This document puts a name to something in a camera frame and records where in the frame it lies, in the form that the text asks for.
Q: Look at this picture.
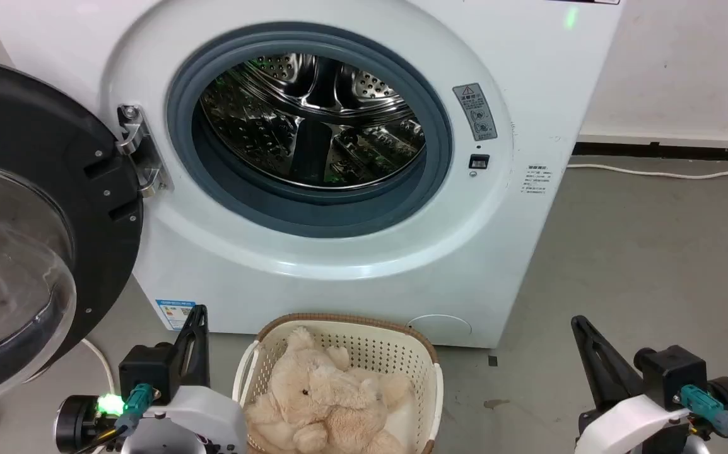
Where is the round white filter cover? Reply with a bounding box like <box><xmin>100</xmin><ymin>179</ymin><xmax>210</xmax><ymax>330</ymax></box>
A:
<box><xmin>407</xmin><ymin>314</ymin><xmax>473</xmax><ymax>344</ymax></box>

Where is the black wall baseboard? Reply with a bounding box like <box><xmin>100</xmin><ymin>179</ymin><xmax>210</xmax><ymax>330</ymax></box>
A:
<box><xmin>573</xmin><ymin>142</ymin><xmax>728</xmax><ymax>163</ymax></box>

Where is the black round glass washer door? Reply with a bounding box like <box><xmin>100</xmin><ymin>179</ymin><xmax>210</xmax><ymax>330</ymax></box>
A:
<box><xmin>0</xmin><ymin>55</ymin><xmax>145</xmax><ymax>414</ymax></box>

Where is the long white floor cable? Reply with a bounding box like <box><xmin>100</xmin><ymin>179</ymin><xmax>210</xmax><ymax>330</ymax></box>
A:
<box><xmin>567</xmin><ymin>163</ymin><xmax>728</xmax><ymax>180</ymax></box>

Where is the blue energy label sticker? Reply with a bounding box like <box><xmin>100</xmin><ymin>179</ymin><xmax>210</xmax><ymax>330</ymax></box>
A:
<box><xmin>155</xmin><ymin>299</ymin><xmax>196</xmax><ymax>331</ymax></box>

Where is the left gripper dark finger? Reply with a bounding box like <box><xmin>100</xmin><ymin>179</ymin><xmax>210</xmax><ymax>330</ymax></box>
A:
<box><xmin>173</xmin><ymin>305</ymin><xmax>211</xmax><ymax>389</ymax></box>

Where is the white front-load washing machine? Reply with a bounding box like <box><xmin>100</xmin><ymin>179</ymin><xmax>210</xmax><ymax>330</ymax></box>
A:
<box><xmin>0</xmin><ymin>0</ymin><xmax>623</xmax><ymax>349</ymax></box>

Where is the right teal connector black cable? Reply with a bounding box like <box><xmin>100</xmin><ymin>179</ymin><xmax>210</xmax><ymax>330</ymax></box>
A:
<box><xmin>679</xmin><ymin>384</ymin><xmax>728</xmax><ymax>454</ymax></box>

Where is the teal connector black cable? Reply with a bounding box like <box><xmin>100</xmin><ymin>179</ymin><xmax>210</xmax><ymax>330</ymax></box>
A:
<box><xmin>679</xmin><ymin>384</ymin><xmax>728</xmax><ymax>454</ymax></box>
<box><xmin>77</xmin><ymin>383</ymin><xmax>153</xmax><ymax>454</ymax></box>

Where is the stainless steel washer drum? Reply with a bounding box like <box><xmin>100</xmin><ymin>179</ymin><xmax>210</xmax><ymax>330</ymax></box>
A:
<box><xmin>199</xmin><ymin>53</ymin><xmax>426</xmax><ymax>189</ymax></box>

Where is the metal door hinge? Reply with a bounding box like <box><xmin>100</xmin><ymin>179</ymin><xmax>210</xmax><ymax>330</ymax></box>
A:
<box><xmin>116</xmin><ymin>104</ymin><xmax>168</xmax><ymax>198</ymax></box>

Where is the small printed text label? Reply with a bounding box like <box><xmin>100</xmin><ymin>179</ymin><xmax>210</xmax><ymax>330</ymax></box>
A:
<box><xmin>524</xmin><ymin>164</ymin><xmax>555</xmax><ymax>196</ymax></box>

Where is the cream plastic laundry basket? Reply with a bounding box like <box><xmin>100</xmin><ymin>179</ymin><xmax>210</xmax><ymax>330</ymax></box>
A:
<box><xmin>233</xmin><ymin>313</ymin><xmax>444</xmax><ymax>454</ymax></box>

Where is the short white power cord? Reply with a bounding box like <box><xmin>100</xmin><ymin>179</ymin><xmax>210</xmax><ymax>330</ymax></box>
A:
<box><xmin>80</xmin><ymin>339</ymin><xmax>116</xmax><ymax>395</ymax></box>

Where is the grey warning sticker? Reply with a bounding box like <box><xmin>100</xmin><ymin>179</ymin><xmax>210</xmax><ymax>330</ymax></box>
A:
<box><xmin>452</xmin><ymin>83</ymin><xmax>498</xmax><ymax>142</ymax></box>

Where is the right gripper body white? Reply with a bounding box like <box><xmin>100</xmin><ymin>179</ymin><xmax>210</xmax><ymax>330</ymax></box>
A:
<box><xmin>577</xmin><ymin>377</ymin><xmax>728</xmax><ymax>454</ymax></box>

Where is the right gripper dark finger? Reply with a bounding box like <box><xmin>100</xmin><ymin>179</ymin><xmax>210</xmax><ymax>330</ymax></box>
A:
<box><xmin>570</xmin><ymin>315</ymin><xmax>646</xmax><ymax>412</ymax></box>

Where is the left teal connector black cable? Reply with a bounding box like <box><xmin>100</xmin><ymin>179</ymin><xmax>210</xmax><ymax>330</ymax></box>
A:
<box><xmin>77</xmin><ymin>383</ymin><xmax>153</xmax><ymax>454</ymax></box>

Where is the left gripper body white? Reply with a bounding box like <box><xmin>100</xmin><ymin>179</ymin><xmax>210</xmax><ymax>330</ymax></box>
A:
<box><xmin>55</xmin><ymin>386</ymin><xmax>249</xmax><ymax>454</ymax></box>

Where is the grey rubber door gasket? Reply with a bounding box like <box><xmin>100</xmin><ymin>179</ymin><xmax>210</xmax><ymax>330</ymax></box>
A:
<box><xmin>167</xmin><ymin>22</ymin><xmax>454</xmax><ymax>239</ymax></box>

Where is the beige plush teddy bear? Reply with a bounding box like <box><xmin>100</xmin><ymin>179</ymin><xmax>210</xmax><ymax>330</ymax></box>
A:
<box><xmin>244</xmin><ymin>327</ymin><xmax>416</xmax><ymax>454</ymax></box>

